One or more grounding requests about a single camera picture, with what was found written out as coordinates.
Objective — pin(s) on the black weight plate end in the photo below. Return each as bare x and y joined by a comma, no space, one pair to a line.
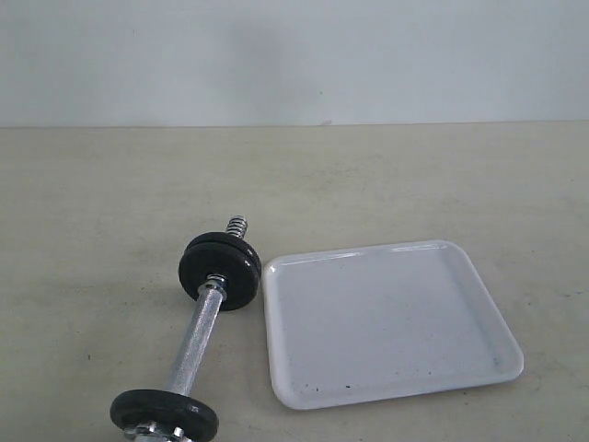
133,407

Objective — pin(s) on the white plastic tray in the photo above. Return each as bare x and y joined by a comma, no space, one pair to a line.
382,322

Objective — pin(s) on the chrome spinlock collar nut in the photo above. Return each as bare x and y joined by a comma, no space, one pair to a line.
153,431

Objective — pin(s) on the chrome threaded dumbbell bar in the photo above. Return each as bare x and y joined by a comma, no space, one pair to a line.
191,352

